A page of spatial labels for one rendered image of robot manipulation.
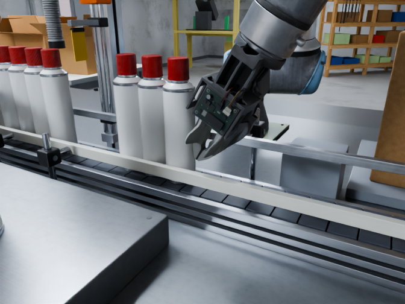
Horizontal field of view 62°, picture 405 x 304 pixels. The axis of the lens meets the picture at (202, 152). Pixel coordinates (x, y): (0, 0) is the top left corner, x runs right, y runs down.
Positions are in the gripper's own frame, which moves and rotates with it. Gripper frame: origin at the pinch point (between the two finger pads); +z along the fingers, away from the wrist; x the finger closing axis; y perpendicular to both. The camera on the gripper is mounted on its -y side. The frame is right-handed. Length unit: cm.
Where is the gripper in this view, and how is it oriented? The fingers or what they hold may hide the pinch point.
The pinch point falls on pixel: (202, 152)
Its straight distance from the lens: 55.8
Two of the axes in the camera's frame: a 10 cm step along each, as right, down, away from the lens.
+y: -4.8, 3.3, -8.1
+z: -4.4, 7.2, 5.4
